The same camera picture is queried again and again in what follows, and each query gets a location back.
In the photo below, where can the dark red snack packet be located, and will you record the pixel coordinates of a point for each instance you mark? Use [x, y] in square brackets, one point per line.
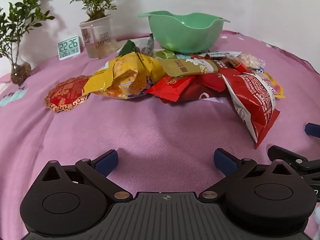
[200, 95]

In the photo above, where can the dark green patterned packet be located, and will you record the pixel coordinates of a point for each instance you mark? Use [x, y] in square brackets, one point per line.
[146, 46]

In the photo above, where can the small red snack packet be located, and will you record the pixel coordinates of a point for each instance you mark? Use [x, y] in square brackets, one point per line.
[198, 56]

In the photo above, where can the plant in white pot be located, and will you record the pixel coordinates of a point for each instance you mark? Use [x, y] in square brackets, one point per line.
[100, 37]

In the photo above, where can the large red white bag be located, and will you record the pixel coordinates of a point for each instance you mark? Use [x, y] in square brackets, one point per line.
[255, 97]

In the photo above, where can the white digital clock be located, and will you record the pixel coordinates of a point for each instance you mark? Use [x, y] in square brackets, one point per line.
[68, 47]

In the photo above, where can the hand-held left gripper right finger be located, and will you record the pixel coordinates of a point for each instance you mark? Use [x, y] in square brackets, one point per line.
[225, 163]

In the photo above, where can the large yellow snack bag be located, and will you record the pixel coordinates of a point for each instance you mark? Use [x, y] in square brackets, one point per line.
[105, 77]

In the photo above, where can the white blue snack packet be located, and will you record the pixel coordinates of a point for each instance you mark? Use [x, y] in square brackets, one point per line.
[225, 54]

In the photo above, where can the red orange stick packet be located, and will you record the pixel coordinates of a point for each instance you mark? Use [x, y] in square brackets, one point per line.
[235, 63]

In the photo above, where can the clear packet of pale puffs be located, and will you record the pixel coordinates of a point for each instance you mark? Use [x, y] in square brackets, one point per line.
[251, 60]

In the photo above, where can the blue white candy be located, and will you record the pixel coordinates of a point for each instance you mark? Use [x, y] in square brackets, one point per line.
[260, 69]

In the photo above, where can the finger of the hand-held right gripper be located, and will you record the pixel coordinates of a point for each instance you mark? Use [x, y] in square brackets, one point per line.
[313, 130]
[285, 155]

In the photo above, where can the yellow thin packet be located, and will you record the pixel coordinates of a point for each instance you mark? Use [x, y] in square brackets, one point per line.
[280, 92]

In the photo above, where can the red gold ornate packet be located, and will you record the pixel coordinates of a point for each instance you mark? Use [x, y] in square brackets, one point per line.
[65, 92]

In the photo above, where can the pink printed tablecloth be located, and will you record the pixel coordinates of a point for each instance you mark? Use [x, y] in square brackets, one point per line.
[150, 120]

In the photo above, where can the red zigzag edge packet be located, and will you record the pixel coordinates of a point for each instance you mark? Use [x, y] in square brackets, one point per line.
[212, 81]

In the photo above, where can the pale green patterned packet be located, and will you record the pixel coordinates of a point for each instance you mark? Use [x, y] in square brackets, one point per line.
[166, 54]

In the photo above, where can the plant in glass vase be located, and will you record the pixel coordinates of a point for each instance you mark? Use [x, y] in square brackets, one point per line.
[21, 72]

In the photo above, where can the green plastic bowl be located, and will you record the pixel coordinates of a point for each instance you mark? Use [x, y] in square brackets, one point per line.
[185, 35]

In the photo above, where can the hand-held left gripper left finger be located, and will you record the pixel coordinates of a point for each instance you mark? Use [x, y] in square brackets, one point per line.
[107, 163]

